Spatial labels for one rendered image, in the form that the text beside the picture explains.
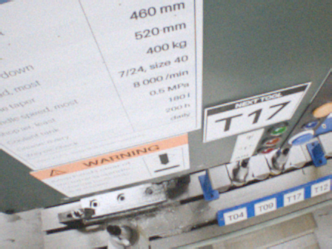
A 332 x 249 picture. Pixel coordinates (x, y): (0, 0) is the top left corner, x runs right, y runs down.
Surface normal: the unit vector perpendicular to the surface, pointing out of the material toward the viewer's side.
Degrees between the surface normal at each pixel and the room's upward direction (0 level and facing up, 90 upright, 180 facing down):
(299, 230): 7
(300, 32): 90
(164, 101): 90
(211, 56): 90
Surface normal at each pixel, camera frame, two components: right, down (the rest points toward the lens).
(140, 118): 0.24, 0.86
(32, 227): 0.33, -0.49
